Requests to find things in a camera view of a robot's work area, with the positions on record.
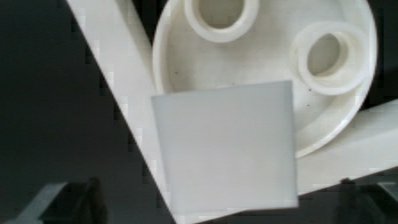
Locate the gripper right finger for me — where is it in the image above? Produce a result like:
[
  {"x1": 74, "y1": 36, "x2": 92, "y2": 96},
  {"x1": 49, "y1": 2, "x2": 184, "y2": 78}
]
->
[{"x1": 337, "y1": 179, "x2": 398, "y2": 224}]

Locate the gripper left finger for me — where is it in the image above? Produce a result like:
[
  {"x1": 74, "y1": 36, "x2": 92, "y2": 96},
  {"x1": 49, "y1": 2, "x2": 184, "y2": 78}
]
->
[{"x1": 10, "y1": 178, "x2": 108, "y2": 224}]

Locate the white stool leg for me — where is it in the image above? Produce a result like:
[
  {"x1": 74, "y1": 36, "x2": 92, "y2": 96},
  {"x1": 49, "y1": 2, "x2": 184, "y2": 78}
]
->
[{"x1": 152, "y1": 81, "x2": 298, "y2": 215}]

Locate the white round stool seat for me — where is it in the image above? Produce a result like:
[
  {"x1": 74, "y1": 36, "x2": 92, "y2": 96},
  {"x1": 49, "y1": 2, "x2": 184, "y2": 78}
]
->
[{"x1": 152, "y1": 0, "x2": 376, "y2": 156}]

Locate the white U-shaped fence wall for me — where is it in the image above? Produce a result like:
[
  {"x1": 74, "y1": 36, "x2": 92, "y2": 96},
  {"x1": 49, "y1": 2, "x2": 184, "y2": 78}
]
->
[{"x1": 67, "y1": 0, "x2": 398, "y2": 224}]

